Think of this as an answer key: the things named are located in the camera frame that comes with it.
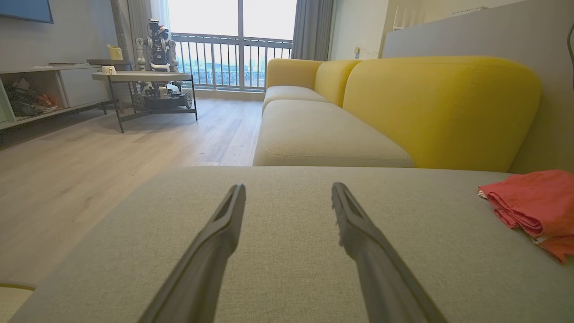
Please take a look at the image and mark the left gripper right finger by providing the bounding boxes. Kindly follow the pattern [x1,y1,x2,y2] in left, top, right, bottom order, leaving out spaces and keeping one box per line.
[332,182,447,323]

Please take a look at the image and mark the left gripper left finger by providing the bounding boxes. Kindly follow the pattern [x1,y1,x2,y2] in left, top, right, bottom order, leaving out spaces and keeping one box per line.
[139,184,247,323]

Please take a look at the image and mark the red basketball shorts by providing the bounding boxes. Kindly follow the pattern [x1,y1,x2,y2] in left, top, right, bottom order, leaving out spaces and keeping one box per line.
[478,170,574,264]

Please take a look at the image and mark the grey fabric sofa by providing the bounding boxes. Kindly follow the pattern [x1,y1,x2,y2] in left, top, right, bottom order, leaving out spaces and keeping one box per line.
[9,85,574,323]

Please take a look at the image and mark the wide yellow back cushion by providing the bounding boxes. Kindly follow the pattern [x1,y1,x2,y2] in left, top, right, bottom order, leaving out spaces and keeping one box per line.
[342,56,542,173]

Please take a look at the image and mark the beige laundry basket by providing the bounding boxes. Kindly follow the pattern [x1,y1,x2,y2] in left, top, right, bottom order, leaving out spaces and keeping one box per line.
[0,280,37,323]

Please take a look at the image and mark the black framed coffee table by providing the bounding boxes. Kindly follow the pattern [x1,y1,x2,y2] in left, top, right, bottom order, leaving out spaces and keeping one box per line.
[91,71,199,134]

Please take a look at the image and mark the grey balcony railing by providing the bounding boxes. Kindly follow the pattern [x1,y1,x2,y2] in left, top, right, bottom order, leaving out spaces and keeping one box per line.
[172,32,294,90]

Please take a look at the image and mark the white low tv cabinet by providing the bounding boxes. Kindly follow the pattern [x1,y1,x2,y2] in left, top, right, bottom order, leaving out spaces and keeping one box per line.
[0,64,111,131]

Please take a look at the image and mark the white black wheeled robot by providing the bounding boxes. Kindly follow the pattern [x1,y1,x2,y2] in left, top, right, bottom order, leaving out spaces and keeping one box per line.
[134,19,194,111]

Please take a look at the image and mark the dark round side table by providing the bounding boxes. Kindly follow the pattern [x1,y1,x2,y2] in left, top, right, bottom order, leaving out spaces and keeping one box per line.
[86,59,134,113]

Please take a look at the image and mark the large balcony window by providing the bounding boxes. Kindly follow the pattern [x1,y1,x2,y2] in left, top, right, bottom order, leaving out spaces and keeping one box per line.
[167,0,297,91]

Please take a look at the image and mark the grey partition panel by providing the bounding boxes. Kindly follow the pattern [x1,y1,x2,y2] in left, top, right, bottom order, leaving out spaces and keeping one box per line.
[381,0,574,175]

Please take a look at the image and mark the grey window curtain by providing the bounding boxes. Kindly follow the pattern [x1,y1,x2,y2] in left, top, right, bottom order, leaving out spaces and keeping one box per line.
[127,0,170,59]
[291,0,335,62]

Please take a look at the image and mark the flat screen television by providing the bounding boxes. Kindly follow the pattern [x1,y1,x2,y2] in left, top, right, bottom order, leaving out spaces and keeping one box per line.
[0,0,54,24]

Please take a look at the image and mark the black cable tangle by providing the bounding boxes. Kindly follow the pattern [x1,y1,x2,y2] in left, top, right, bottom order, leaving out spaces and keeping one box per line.
[6,81,46,117]

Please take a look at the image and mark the black cable teal plug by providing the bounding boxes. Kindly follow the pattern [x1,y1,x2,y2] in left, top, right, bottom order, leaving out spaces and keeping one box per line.
[568,22,574,91]

